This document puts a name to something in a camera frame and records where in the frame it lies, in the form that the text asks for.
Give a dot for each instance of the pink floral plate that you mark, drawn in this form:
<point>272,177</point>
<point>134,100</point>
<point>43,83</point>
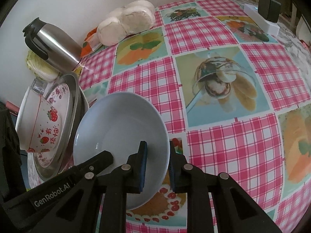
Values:
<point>50,135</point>

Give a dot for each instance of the round metal tray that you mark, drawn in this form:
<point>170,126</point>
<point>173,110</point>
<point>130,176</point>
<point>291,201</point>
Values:
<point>64,154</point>

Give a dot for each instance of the strawberry printed white bowl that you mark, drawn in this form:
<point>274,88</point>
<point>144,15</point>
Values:
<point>31,117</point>

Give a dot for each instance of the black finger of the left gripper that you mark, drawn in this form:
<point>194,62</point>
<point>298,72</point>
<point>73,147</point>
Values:
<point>97,164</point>

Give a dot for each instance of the white power strip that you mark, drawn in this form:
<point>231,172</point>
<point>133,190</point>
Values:
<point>265,25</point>

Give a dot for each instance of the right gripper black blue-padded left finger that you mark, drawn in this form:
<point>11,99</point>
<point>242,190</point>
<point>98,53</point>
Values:
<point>98,203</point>

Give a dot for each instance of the pale blue round plate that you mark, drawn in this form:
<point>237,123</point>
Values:
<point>118,123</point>

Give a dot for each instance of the clear drinking glass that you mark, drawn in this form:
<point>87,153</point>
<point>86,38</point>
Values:
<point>40,86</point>

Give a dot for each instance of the bag of white buns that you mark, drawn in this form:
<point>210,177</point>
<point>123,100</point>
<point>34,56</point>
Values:
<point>134,18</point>

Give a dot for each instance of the napa cabbage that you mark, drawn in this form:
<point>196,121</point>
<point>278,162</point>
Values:
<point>40,67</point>

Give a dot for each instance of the orange snack packet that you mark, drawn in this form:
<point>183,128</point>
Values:
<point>91,43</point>

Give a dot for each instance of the stainless steel thermos jug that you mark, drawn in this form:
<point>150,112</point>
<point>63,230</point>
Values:
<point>52,45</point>

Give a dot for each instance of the colourful checkered tablecloth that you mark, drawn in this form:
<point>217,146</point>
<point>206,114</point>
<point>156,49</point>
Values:
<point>230,95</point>

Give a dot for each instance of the black power adapter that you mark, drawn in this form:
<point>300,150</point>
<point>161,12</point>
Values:
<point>269,10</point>

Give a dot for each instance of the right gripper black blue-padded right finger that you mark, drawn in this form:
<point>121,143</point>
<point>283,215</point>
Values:
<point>215,203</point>

